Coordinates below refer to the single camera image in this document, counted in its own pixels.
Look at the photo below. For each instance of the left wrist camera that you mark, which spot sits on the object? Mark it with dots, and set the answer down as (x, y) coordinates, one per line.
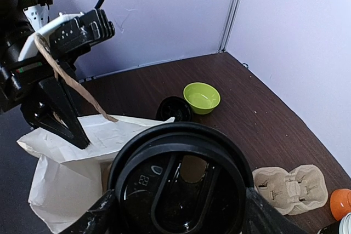
(69, 33)

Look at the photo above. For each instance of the stack of white paper cups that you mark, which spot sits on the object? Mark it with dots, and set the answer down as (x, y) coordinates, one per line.
(341, 227)

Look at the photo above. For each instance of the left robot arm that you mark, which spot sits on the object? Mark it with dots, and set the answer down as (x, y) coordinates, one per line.
(16, 27)

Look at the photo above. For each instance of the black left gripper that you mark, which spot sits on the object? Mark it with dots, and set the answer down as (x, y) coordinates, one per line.
(46, 102)

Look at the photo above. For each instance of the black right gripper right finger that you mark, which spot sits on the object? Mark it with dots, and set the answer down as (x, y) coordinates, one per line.
(261, 217)

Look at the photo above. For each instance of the green plastic bowl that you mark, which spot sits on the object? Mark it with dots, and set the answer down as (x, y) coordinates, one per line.
(202, 97)

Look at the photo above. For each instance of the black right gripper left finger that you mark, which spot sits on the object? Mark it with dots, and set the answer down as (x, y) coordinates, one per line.
(96, 218)

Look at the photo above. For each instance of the stack of cardboard cup carriers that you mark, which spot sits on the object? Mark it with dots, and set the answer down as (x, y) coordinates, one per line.
(291, 193)

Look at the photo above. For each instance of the stack of black cup lids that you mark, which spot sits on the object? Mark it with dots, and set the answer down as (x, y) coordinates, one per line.
(176, 107)

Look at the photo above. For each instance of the black plastic cup lid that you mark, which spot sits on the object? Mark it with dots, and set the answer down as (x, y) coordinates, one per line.
(179, 178)

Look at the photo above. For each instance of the white paper takeout bag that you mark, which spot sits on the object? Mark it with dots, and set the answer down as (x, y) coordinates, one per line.
(67, 180)

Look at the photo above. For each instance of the orange plastic bowl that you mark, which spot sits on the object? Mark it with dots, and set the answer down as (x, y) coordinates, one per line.
(340, 203)

